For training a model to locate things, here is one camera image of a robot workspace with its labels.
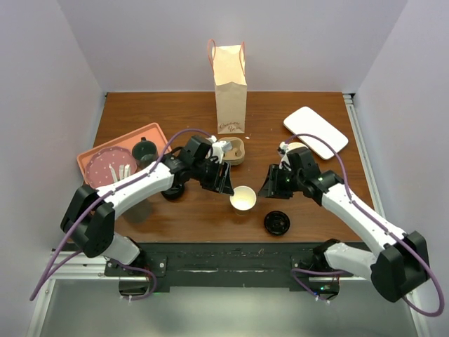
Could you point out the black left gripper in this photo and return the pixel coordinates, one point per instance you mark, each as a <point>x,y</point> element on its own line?
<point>217,184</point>

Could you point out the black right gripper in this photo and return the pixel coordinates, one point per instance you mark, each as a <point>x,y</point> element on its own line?
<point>271,187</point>

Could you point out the single paper coffee cup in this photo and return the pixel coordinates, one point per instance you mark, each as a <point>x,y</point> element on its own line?
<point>243,200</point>

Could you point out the black plastic cup lid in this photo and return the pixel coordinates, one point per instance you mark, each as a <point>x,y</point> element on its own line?
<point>277,223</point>

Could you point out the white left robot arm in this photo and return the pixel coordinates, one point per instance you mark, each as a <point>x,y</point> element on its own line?
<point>90,218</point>

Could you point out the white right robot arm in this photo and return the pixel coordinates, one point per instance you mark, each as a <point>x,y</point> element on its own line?
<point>395,262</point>

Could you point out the brown paper takeout bag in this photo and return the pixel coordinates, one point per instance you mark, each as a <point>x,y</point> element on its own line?
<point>228,64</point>

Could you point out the cardboard two-cup carrier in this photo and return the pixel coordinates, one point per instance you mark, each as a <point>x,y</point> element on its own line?
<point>236,154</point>

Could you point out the stack of black lids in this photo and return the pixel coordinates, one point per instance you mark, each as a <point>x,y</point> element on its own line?
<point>174,193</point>

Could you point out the stack of paper cups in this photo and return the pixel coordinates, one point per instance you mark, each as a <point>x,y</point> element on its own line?
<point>295,145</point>

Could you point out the white rectangular tray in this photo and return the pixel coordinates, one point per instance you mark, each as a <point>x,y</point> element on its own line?
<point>306,121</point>

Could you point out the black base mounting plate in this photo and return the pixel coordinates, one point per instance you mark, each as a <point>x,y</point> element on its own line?
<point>250,265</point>

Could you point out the grey cup with stirrers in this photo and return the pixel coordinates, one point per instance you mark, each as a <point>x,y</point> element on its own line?
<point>138,213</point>

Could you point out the dark green mug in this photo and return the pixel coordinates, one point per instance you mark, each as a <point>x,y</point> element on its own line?
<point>145,152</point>

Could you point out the orange plastic tray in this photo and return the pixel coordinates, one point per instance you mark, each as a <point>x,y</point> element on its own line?
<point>151,131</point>

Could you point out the pink dotted plate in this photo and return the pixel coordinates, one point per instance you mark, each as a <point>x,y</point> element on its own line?
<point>110,165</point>

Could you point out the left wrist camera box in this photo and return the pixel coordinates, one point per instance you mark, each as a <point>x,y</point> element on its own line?
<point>222,146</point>

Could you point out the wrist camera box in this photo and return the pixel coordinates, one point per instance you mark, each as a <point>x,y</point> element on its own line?
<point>283,149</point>
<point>222,146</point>

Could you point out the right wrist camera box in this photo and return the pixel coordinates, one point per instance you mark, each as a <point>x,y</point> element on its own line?
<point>283,149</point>

